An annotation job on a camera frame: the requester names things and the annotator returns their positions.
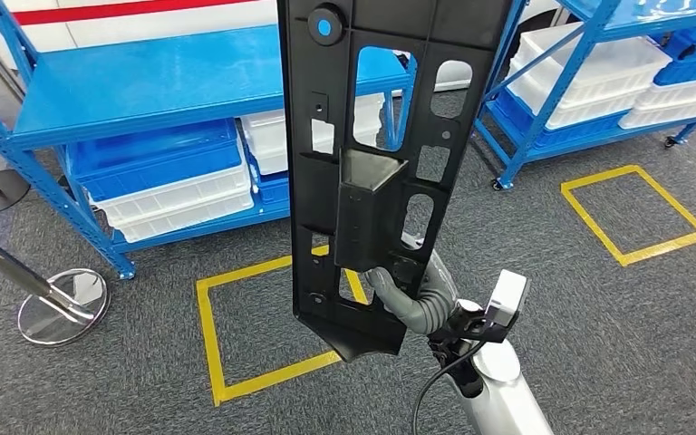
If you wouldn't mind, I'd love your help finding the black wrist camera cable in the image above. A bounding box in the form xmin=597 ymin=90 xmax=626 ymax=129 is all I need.
xmin=411 ymin=339 xmax=493 ymax=435

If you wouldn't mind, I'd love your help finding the blue wheeled shelf rack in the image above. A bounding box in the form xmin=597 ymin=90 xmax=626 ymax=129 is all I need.
xmin=472 ymin=0 xmax=696 ymax=192

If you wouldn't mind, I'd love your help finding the blue metal shelf rack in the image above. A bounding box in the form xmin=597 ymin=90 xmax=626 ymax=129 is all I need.
xmin=0 ymin=0 xmax=418 ymax=282

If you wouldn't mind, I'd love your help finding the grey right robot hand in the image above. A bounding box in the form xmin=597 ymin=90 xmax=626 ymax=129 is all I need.
xmin=362 ymin=234 xmax=463 ymax=336

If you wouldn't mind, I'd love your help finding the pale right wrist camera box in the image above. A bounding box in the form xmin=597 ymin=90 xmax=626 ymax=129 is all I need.
xmin=484 ymin=268 xmax=531 ymax=330

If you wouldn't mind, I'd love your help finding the long black plastic part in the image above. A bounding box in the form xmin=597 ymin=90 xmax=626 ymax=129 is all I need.
xmin=275 ymin=0 xmax=514 ymax=363

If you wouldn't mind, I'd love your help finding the chrome stanchion with round base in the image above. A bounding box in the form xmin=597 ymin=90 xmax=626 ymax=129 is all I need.
xmin=0 ymin=220 xmax=111 ymax=348

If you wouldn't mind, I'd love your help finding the white car with red stripe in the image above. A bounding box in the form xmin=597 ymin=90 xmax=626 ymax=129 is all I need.
xmin=0 ymin=0 xmax=566 ymax=94

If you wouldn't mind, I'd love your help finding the yellow floor tape square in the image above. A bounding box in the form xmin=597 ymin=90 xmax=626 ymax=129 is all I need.
xmin=559 ymin=165 xmax=696 ymax=267
xmin=196 ymin=245 xmax=370 ymax=408

